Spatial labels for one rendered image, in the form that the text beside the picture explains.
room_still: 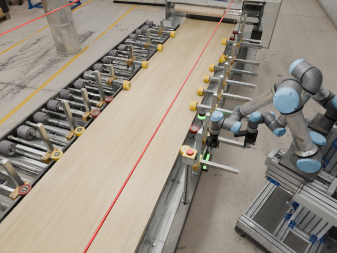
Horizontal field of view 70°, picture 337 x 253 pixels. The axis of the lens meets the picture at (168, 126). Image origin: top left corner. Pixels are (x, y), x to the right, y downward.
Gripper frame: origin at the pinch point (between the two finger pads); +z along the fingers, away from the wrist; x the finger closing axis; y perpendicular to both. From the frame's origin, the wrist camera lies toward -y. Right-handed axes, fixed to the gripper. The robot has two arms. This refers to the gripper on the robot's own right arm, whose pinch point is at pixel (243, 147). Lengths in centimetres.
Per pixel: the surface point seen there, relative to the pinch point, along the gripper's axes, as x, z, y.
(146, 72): 71, -9, -116
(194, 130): -3.3, -8.9, -40.8
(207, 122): -5.7, -23.0, -30.6
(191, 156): -58, -40, -29
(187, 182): -57, -13, -31
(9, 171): -92, -22, -139
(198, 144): -30.7, -23.3, -30.8
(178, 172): -27, 20, -46
